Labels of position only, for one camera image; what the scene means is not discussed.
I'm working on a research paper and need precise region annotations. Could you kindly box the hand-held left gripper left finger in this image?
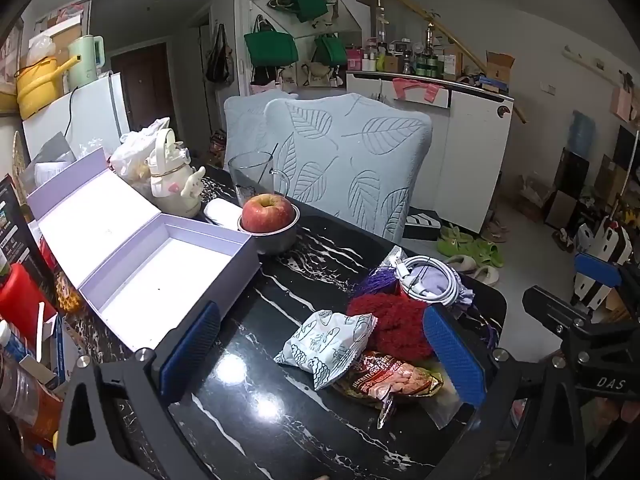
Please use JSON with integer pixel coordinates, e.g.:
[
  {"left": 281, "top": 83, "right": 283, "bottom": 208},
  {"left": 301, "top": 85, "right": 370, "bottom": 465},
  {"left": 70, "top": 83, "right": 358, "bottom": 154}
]
[{"left": 55, "top": 301, "right": 223, "bottom": 480}]

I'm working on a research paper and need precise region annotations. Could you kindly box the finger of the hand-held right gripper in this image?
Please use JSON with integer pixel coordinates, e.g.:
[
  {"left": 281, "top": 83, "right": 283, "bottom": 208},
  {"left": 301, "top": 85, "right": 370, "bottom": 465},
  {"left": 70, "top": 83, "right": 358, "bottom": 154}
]
[
  {"left": 522, "top": 286, "right": 595, "bottom": 330},
  {"left": 574, "top": 252, "right": 640, "bottom": 313}
]

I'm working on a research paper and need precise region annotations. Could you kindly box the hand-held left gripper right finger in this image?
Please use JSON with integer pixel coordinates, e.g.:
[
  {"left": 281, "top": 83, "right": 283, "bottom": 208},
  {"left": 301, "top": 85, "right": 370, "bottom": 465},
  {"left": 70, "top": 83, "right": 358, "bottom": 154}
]
[{"left": 422, "top": 304, "right": 587, "bottom": 480}]

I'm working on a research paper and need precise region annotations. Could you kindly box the clear plastic packet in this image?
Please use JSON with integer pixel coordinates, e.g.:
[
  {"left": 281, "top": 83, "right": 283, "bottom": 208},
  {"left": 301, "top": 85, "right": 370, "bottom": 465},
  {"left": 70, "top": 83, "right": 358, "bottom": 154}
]
[{"left": 427, "top": 392, "right": 476, "bottom": 430}]

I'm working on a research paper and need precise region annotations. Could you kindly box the red snack packet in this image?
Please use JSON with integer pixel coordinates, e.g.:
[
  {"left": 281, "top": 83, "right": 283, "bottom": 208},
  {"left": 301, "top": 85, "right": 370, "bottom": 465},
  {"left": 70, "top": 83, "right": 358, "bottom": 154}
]
[{"left": 332, "top": 350, "right": 445, "bottom": 429}]

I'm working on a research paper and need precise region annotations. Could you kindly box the red fluffy sock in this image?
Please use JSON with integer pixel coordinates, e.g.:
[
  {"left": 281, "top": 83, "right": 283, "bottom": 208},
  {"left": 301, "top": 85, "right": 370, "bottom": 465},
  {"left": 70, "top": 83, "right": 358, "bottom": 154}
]
[{"left": 346, "top": 291, "right": 435, "bottom": 361}]

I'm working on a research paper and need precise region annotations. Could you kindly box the lavender gift box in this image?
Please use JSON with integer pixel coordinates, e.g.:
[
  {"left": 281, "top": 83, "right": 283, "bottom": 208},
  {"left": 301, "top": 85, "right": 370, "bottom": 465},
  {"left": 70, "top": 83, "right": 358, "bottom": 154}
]
[{"left": 26, "top": 146, "right": 262, "bottom": 353}]

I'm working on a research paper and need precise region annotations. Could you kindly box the black white patterned bag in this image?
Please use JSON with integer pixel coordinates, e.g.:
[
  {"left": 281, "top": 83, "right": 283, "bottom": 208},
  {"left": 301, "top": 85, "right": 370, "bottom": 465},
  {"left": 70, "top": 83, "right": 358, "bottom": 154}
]
[{"left": 571, "top": 216, "right": 635, "bottom": 312}]

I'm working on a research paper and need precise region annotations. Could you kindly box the lavender cloth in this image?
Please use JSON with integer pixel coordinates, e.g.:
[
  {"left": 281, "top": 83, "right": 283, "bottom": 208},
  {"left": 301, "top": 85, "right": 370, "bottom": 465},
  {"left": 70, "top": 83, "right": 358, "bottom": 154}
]
[{"left": 415, "top": 266, "right": 477, "bottom": 307}]

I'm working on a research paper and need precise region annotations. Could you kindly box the beige slipper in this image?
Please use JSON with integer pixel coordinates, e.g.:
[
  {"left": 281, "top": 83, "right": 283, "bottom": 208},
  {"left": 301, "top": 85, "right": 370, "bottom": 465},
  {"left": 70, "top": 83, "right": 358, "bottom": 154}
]
[
  {"left": 444, "top": 255, "right": 479, "bottom": 274},
  {"left": 470, "top": 266, "right": 501, "bottom": 287}
]

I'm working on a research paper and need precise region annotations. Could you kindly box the green slipper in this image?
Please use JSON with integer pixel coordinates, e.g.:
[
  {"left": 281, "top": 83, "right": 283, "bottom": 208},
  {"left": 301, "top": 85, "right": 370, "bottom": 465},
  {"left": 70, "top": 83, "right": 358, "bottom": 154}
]
[
  {"left": 437, "top": 223, "right": 474, "bottom": 257},
  {"left": 462, "top": 239, "right": 506, "bottom": 269}
]

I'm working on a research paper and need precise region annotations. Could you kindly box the purple fringed item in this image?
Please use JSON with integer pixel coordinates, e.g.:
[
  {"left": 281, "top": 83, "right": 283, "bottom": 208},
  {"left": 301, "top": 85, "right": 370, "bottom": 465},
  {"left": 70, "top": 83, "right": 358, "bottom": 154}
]
[{"left": 352, "top": 266, "right": 402, "bottom": 302}]

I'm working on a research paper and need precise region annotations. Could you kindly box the white blue-print snack packet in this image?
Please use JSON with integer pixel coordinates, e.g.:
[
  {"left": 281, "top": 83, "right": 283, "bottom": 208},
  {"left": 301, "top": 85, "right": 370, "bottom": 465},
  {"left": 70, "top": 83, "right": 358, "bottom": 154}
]
[{"left": 274, "top": 310, "right": 378, "bottom": 392}]

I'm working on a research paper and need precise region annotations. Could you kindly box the black white shoe box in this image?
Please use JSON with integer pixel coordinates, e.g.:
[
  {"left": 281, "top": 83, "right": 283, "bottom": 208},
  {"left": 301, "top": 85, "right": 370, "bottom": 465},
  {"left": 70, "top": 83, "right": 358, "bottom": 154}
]
[{"left": 403, "top": 208, "right": 444, "bottom": 242}]

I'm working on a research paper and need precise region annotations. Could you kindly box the metal bowl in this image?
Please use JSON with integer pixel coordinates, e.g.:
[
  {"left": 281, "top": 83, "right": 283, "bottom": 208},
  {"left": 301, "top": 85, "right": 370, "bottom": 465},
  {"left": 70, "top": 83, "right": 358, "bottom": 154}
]
[{"left": 237, "top": 204, "right": 301, "bottom": 256}]

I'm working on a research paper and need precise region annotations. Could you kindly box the blue water jug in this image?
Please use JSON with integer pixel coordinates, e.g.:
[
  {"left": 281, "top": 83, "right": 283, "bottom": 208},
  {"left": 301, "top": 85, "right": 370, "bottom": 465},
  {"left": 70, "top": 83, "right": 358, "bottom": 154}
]
[{"left": 570, "top": 109, "right": 597, "bottom": 149}]

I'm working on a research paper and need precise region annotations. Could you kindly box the white folded cloth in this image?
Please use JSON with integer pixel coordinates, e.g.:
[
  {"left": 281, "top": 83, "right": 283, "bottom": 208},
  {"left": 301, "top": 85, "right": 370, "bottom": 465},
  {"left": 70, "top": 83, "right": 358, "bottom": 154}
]
[{"left": 202, "top": 198, "right": 244, "bottom": 228}]

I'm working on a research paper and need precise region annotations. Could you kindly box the red apple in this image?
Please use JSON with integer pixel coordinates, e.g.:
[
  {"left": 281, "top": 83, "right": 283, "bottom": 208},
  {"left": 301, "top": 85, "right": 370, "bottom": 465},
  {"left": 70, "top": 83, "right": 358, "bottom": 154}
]
[{"left": 241, "top": 193, "right": 294, "bottom": 234}]

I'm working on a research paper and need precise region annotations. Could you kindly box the pink paper bag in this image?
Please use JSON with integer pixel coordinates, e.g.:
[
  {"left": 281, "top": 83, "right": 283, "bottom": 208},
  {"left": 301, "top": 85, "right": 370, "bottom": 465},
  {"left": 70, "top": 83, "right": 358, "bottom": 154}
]
[{"left": 610, "top": 86, "right": 637, "bottom": 122}]

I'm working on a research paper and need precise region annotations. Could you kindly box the clear plastic bottle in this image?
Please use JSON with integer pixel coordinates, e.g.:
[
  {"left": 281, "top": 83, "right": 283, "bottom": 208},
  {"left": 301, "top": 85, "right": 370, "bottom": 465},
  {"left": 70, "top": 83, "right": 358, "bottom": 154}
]
[{"left": 0, "top": 320, "right": 58, "bottom": 428}]

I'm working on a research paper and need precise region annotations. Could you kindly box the white cartoon water bottle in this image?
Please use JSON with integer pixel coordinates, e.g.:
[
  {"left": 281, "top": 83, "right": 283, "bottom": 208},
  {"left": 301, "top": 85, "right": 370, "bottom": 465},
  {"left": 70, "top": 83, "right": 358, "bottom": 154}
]
[{"left": 145, "top": 127, "right": 207, "bottom": 218}]

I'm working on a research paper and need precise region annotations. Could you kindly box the red container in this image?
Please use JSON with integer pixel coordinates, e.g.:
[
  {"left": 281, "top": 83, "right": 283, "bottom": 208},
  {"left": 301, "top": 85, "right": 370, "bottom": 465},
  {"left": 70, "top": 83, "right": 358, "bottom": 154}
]
[{"left": 0, "top": 262, "right": 57, "bottom": 347}]

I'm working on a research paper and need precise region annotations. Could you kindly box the white cabinet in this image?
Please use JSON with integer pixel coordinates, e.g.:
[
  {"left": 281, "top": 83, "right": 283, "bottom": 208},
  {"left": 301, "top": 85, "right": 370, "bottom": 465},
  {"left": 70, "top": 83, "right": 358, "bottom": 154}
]
[{"left": 346, "top": 71, "right": 515, "bottom": 235}]

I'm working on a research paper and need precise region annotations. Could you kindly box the glass mug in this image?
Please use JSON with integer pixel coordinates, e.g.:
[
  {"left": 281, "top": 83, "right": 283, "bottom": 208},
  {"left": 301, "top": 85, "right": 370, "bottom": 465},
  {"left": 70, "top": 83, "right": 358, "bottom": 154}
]
[{"left": 228, "top": 151, "right": 291, "bottom": 207}]

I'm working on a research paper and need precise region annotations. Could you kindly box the crumpled clear plastic bag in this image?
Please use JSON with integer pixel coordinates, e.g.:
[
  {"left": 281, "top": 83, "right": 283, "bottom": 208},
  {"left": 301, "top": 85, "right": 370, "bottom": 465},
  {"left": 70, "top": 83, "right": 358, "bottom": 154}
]
[{"left": 109, "top": 117, "right": 172, "bottom": 181}]

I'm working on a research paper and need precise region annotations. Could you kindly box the black printed snack pouch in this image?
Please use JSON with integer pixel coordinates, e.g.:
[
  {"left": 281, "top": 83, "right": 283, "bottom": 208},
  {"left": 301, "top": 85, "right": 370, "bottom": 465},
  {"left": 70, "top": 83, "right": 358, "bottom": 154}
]
[{"left": 0, "top": 174, "right": 53, "bottom": 291}]

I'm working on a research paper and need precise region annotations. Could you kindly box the leaf-pattern covered chair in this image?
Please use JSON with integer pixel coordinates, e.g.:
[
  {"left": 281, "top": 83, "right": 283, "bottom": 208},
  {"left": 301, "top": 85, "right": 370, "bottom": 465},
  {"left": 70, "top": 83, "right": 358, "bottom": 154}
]
[
  {"left": 223, "top": 90, "right": 300, "bottom": 171},
  {"left": 263, "top": 94, "right": 434, "bottom": 245}
]

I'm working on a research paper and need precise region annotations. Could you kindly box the open cardboard box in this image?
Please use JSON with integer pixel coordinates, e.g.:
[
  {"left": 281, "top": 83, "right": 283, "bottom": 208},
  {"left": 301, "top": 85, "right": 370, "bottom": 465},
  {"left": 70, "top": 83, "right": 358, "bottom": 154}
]
[{"left": 484, "top": 51, "right": 516, "bottom": 86}]

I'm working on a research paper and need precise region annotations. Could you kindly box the grey plastic pouch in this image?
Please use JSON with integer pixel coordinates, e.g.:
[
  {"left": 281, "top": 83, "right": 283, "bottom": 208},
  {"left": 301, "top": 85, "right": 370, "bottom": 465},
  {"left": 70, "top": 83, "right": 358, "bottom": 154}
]
[{"left": 30, "top": 131, "right": 77, "bottom": 167}]

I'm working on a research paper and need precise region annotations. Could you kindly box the pink cloth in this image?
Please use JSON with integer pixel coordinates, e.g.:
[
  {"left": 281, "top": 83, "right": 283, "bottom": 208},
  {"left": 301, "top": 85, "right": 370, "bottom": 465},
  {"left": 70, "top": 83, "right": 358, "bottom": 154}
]
[{"left": 392, "top": 77, "right": 442, "bottom": 107}]

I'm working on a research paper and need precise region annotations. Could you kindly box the white fridge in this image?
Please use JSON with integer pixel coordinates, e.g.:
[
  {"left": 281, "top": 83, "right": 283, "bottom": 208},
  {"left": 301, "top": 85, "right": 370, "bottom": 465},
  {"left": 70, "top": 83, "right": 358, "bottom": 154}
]
[{"left": 22, "top": 71, "right": 132, "bottom": 161}]

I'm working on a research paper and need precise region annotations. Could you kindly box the dark brown door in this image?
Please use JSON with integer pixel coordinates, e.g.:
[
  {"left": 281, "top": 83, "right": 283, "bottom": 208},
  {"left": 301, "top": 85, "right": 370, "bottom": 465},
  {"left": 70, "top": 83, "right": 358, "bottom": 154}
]
[{"left": 111, "top": 42, "right": 176, "bottom": 133}]

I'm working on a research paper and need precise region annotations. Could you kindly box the row of bottles and jars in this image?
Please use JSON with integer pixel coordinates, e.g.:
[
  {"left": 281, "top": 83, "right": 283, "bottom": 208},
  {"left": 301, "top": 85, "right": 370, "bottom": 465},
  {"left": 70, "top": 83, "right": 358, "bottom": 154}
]
[{"left": 347, "top": 35, "right": 463, "bottom": 80}]

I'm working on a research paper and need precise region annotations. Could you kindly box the black hanging bag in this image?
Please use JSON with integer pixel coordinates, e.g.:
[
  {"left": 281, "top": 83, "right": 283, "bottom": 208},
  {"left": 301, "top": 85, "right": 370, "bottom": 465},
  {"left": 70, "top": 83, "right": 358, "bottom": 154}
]
[{"left": 205, "top": 23, "right": 234, "bottom": 86}]

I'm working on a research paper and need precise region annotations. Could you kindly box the yellow pot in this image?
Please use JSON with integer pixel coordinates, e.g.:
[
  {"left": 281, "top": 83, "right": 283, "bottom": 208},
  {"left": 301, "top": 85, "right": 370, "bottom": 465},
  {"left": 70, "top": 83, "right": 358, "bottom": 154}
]
[{"left": 15, "top": 55, "right": 81, "bottom": 121}]

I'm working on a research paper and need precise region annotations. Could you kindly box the light green kettle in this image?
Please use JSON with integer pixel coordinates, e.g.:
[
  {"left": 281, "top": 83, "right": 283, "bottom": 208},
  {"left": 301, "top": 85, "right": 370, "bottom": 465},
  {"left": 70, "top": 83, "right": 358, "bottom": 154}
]
[{"left": 66, "top": 35, "right": 106, "bottom": 90}]

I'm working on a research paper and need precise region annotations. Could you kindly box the white coiled cable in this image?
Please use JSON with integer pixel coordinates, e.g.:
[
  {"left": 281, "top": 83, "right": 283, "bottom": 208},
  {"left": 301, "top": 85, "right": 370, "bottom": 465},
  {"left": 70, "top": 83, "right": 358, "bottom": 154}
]
[{"left": 397, "top": 255, "right": 462, "bottom": 307}]

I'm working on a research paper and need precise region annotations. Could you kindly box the black power cable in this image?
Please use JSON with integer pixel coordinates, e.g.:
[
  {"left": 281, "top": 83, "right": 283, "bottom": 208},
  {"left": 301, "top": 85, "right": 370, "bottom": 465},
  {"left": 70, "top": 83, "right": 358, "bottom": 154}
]
[{"left": 64, "top": 86, "right": 81, "bottom": 146}]

